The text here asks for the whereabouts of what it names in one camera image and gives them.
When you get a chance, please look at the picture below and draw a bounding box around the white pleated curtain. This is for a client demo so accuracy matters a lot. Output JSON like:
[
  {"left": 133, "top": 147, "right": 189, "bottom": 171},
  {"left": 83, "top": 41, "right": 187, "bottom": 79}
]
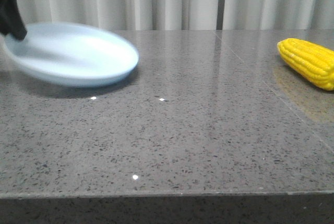
[{"left": 18, "top": 0, "right": 333, "bottom": 31}]

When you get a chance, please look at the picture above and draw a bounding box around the yellow corn cob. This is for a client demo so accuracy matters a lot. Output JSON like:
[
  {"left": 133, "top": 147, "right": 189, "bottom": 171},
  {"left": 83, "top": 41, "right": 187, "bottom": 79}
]
[{"left": 277, "top": 38, "right": 333, "bottom": 91}]

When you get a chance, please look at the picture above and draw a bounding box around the light blue round plate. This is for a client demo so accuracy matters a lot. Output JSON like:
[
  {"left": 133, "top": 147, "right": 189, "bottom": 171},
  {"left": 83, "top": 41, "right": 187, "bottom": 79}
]
[{"left": 4, "top": 22, "right": 139, "bottom": 88}]

